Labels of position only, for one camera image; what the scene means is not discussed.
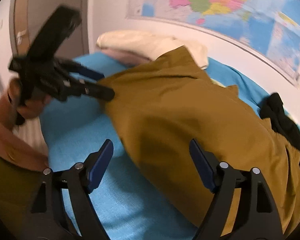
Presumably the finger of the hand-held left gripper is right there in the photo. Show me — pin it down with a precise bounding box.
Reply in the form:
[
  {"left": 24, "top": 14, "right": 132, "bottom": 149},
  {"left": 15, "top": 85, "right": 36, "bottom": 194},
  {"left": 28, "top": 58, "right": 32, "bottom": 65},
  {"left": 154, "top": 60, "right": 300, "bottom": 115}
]
[
  {"left": 64, "top": 78, "right": 115, "bottom": 102},
  {"left": 55, "top": 57, "right": 105, "bottom": 81}
]

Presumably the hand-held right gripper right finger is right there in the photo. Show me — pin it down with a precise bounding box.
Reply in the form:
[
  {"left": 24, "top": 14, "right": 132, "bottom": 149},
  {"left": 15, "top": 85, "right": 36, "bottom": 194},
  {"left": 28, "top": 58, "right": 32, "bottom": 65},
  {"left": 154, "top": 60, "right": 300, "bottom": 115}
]
[{"left": 189, "top": 138, "right": 284, "bottom": 240}]

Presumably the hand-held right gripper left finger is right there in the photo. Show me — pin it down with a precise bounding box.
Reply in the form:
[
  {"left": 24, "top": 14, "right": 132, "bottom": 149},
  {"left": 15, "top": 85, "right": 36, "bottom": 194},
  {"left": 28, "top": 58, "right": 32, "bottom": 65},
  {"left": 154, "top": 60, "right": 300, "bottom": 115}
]
[{"left": 19, "top": 139, "right": 114, "bottom": 240}]

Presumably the olive button-up shirt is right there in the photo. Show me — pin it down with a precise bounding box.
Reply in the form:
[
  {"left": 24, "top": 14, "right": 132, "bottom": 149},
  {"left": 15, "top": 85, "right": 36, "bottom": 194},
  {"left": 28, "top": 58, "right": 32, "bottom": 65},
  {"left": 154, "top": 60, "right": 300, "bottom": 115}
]
[{"left": 97, "top": 46, "right": 300, "bottom": 237}]

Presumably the person's left hand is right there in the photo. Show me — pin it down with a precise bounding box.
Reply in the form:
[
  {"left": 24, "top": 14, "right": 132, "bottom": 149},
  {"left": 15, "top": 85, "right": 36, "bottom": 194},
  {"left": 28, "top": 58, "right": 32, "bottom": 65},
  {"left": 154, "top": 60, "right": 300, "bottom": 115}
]
[{"left": 7, "top": 77, "right": 53, "bottom": 121}]

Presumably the blue printed bed sheet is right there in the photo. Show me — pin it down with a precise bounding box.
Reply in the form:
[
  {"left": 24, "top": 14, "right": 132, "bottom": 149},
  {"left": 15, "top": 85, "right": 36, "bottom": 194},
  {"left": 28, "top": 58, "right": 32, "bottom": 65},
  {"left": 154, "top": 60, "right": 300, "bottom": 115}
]
[{"left": 39, "top": 52, "right": 300, "bottom": 240}]

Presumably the cream pillow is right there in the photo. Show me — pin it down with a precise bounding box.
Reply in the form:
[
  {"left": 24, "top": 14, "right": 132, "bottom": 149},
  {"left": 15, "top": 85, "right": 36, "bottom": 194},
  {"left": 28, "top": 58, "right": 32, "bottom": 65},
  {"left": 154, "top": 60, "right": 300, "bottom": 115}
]
[{"left": 96, "top": 30, "right": 209, "bottom": 70}]

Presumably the white ribbed cloth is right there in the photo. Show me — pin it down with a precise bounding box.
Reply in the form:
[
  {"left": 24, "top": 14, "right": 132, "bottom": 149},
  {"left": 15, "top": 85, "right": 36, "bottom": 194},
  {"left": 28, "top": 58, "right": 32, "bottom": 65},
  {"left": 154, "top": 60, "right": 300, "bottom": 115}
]
[{"left": 12, "top": 117, "right": 49, "bottom": 156}]

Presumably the grey door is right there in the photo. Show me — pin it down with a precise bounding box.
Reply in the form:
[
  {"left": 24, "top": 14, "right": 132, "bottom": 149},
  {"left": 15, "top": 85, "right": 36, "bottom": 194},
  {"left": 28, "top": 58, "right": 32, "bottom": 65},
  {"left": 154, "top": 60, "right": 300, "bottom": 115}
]
[{"left": 9, "top": 0, "right": 90, "bottom": 62}]

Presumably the black garment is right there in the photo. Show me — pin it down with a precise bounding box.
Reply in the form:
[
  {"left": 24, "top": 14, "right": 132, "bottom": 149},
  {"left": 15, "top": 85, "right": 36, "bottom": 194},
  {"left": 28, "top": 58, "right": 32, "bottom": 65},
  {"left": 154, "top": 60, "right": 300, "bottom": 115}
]
[{"left": 260, "top": 92, "right": 300, "bottom": 188}]

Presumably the person's olive clothing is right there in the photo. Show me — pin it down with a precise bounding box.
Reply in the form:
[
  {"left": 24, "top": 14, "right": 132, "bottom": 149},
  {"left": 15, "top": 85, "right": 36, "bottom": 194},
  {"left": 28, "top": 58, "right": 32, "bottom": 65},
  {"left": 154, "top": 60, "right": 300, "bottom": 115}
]
[{"left": 0, "top": 150, "right": 48, "bottom": 222}]

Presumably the metal door handle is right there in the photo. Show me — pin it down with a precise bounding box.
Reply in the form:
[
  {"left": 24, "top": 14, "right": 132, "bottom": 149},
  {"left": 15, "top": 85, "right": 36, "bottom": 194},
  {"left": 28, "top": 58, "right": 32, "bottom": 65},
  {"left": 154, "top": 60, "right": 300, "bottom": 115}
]
[{"left": 15, "top": 29, "right": 28, "bottom": 46}]

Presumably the colourful wall map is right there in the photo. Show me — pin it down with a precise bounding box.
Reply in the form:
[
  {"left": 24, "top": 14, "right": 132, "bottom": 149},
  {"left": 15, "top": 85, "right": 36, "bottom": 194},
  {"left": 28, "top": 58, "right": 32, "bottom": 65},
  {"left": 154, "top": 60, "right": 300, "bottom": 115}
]
[{"left": 126, "top": 0, "right": 300, "bottom": 88}]

